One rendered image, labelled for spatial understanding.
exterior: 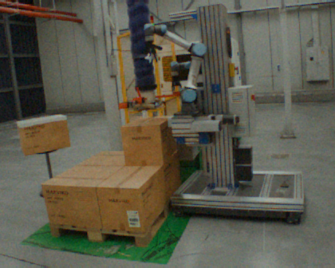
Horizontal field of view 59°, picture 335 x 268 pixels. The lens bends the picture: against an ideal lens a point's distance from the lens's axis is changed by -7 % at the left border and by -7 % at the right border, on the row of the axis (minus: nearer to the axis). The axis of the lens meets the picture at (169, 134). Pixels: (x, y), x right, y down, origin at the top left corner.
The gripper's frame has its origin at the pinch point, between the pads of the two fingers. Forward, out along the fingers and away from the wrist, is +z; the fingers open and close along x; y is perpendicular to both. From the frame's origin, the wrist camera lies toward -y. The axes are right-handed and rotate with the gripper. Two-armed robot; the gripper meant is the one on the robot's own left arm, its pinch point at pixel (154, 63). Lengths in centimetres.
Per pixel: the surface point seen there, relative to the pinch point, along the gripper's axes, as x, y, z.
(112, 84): -135, 133, 19
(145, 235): 51, 1, 141
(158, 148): -9, 9, 81
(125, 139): -4, 41, 70
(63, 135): -44, 158, 74
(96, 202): 55, 43, 113
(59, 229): 59, 90, 144
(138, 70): -26.2, 30.2, 4.6
